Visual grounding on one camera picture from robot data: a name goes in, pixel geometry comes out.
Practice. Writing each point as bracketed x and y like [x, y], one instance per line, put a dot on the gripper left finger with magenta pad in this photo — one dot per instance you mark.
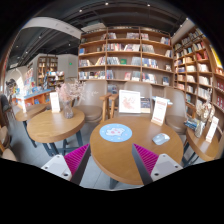
[70, 167]

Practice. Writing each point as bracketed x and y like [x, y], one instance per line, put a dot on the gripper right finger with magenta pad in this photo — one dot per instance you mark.
[152, 166]

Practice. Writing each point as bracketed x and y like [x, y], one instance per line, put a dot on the round light blue mouse pad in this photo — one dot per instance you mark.
[115, 132]

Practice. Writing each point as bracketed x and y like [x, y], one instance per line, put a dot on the round wooden table left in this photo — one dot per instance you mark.
[49, 127]

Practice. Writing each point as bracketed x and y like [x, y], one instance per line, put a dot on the round wooden table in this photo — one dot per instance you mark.
[49, 127]
[207, 151]
[116, 158]

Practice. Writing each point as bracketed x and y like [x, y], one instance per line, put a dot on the round wooden table centre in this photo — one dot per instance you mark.
[116, 158]

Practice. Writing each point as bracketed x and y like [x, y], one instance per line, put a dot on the white standing menu sign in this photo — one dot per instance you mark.
[159, 111]

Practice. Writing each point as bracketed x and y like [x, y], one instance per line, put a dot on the round wooden table right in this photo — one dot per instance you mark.
[207, 151]

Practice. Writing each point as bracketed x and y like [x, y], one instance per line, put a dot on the stack of books right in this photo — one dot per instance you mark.
[191, 123]

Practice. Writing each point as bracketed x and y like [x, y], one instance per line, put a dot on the beige armchair right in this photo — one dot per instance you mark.
[176, 114]

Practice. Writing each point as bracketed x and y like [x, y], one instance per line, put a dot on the beige armchair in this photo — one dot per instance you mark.
[176, 114]
[145, 90]
[95, 101]

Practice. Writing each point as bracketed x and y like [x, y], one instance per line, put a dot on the book behind picture sign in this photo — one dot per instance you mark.
[145, 105]

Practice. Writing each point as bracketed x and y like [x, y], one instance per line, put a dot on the wooden chair left edge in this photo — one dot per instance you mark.
[5, 148]

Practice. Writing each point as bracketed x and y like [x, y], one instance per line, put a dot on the wooden table far left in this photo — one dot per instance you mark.
[30, 112]

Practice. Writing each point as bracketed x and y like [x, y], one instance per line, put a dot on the white framed picture sign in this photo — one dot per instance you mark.
[129, 101]

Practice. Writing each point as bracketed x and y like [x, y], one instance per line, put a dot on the small white sign left table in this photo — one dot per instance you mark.
[54, 99]

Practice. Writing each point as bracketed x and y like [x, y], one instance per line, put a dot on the white sign right table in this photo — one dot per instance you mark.
[212, 129]

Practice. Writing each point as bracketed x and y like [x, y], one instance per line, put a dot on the orange display counter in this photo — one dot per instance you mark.
[41, 97]

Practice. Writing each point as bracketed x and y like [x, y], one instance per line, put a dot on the glass vase with dried flowers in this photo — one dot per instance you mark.
[67, 93]

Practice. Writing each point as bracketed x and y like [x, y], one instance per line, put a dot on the glass vase right table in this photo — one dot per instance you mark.
[205, 111]

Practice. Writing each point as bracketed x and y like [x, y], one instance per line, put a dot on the beige armchair left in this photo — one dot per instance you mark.
[95, 101]

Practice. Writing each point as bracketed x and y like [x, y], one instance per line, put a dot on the beige armchair centre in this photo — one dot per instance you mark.
[145, 90]

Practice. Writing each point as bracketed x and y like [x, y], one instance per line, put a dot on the distant wooden bookshelf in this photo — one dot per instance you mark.
[48, 75]

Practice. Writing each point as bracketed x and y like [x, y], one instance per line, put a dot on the large wooden bookshelf back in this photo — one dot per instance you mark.
[125, 53]

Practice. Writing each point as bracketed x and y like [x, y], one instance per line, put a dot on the wooden bookshelf right wall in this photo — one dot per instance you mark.
[198, 70]

